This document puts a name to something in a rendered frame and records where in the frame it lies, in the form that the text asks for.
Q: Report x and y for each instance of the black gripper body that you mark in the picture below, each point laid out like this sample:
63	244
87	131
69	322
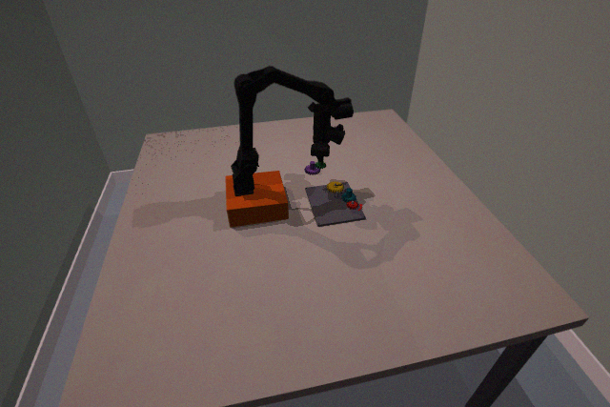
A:
319	148

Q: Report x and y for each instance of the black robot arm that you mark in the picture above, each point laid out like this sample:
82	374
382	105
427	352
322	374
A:
246	87

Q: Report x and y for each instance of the teal gear with hub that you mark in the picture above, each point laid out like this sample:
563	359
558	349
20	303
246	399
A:
348	196

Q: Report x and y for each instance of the purple gear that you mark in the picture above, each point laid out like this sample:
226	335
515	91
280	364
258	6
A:
312	169

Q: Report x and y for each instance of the yellow gear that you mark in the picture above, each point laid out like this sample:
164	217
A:
332	188

